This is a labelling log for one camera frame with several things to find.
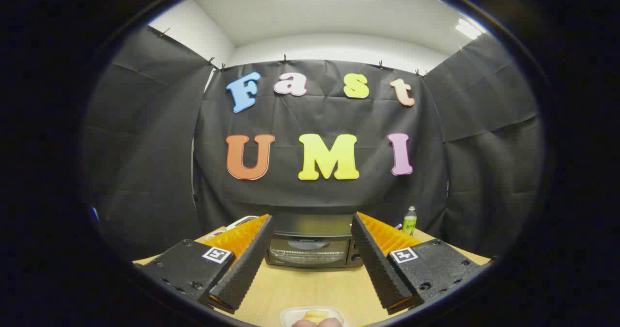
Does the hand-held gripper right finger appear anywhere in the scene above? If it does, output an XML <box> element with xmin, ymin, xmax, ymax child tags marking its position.
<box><xmin>351</xmin><ymin>212</ymin><xmax>495</xmax><ymax>315</ymax></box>

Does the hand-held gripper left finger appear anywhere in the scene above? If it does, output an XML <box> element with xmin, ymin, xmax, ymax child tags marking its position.
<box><xmin>133</xmin><ymin>214</ymin><xmax>274</xmax><ymax>314</ymax></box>

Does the black toaster oven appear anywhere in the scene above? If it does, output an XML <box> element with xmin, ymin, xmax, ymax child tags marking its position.
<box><xmin>265</xmin><ymin>214</ymin><xmax>364</xmax><ymax>269</ymax></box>

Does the golden bread roll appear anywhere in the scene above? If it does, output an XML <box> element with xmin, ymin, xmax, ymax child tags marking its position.
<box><xmin>303</xmin><ymin>310</ymin><xmax>335</xmax><ymax>325</ymax></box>

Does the white slot toaster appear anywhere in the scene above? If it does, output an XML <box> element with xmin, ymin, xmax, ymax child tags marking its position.
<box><xmin>225</xmin><ymin>216</ymin><xmax>260</xmax><ymax>231</ymax></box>

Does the green drink bottle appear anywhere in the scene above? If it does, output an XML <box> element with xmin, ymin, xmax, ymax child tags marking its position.
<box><xmin>403</xmin><ymin>206</ymin><xmax>418</xmax><ymax>236</ymax></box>

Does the white rectangular plate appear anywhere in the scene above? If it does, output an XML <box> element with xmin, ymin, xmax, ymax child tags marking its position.
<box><xmin>280</xmin><ymin>306</ymin><xmax>345</xmax><ymax>327</ymax></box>

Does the small ceiling light panel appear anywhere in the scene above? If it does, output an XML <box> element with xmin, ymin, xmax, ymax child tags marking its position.
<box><xmin>455</xmin><ymin>18</ymin><xmax>483</xmax><ymax>40</ymax></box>

